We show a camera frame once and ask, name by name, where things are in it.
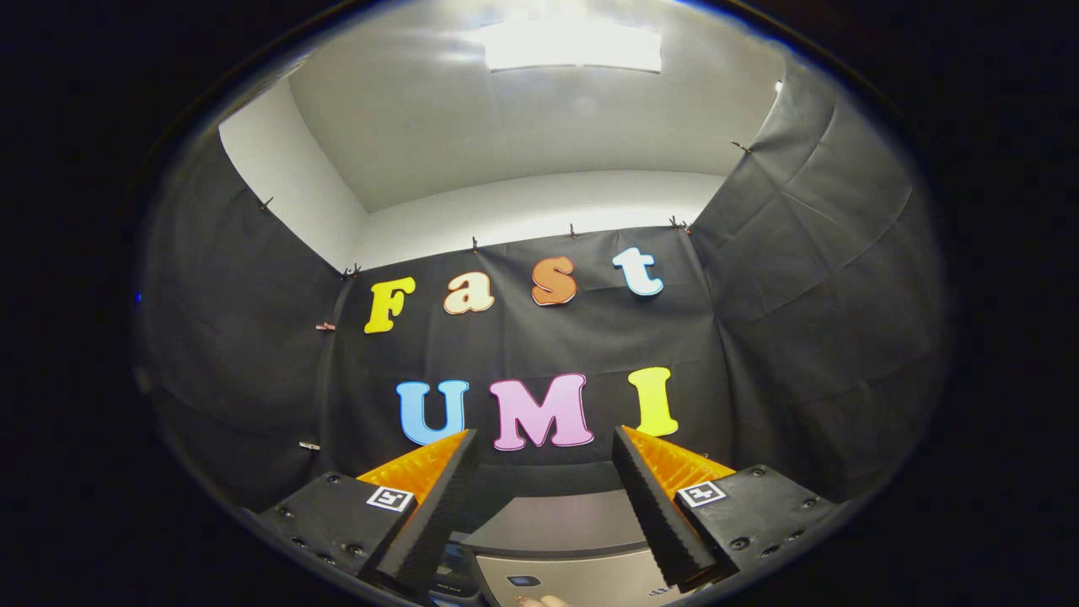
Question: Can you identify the grey metal appliance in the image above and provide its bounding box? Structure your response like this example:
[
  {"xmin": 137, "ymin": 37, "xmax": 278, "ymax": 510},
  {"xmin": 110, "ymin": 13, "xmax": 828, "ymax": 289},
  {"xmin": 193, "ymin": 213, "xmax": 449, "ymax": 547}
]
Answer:
[{"xmin": 459, "ymin": 489, "xmax": 684, "ymax": 607}]

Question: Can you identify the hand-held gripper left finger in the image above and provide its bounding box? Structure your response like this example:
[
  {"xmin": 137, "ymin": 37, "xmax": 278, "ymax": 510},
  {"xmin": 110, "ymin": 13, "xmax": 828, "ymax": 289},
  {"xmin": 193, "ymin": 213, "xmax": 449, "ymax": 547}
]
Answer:
[{"xmin": 255, "ymin": 428, "xmax": 479, "ymax": 596}]

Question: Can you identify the washing machine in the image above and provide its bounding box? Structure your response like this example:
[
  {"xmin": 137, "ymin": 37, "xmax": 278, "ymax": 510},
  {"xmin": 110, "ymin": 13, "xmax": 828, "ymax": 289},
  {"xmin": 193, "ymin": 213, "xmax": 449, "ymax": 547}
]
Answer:
[{"xmin": 426, "ymin": 533, "xmax": 480, "ymax": 607}]

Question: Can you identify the large rectangular ceiling light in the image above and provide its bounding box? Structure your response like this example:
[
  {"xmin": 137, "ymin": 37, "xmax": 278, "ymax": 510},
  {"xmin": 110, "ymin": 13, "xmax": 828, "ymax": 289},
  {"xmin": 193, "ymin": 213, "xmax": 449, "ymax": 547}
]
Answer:
[{"xmin": 482, "ymin": 13, "xmax": 663, "ymax": 75}]

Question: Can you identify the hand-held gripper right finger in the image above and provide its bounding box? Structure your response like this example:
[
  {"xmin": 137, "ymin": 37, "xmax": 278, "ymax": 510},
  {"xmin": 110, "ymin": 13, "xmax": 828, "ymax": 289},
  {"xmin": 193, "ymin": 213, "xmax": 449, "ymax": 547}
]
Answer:
[{"xmin": 610, "ymin": 425, "xmax": 837, "ymax": 591}]

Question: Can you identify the black backdrop cloth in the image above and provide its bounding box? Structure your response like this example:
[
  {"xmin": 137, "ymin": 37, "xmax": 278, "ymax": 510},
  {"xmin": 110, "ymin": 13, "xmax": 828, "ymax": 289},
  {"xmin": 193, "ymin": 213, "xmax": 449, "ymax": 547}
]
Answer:
[{"xmin": 131, "ymin": 59, "xmax": 949, "ymax": 515}]

